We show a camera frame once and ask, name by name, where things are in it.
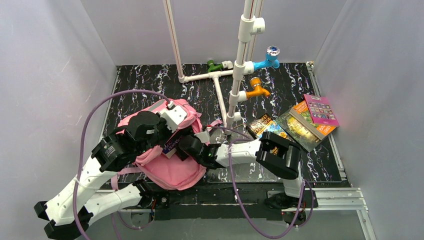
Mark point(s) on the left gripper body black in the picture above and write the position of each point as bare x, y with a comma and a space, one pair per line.
164, 126

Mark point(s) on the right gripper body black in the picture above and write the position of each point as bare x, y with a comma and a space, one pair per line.
185, 149

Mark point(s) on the pink student backpack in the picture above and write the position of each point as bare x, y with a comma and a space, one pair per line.
169, 173

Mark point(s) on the blue 91-storey treehouse book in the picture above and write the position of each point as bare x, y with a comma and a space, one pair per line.
170, 148

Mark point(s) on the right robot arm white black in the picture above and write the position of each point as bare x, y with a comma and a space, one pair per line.
273, 152

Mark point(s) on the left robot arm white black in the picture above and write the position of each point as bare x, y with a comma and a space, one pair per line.
74, 209

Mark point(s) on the dark treehouse book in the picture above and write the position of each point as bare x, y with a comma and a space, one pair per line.
266, 123

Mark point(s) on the green pipe valve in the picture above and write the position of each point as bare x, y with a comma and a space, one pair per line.
213, 67

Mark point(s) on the orange tap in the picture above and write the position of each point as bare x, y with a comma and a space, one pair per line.
257, 89

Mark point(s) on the green cover book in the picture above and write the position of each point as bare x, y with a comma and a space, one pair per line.
297, 131

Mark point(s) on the orange cover book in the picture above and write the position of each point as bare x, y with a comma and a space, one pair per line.
302, 114

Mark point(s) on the blue tap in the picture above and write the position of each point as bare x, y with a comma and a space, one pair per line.
271, 59

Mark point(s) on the pink small book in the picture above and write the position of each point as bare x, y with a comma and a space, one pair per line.
320, 110

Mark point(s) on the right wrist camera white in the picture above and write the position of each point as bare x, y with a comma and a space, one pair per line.
204, 136

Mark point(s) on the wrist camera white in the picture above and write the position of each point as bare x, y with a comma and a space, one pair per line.
173, 114
204, 136

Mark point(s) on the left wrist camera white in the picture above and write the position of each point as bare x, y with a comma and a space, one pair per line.
173, 114

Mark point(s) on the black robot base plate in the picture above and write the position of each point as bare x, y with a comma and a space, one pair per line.
219, 201

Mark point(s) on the white PVC pipe frame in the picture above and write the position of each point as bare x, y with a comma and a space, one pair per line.
249, 25

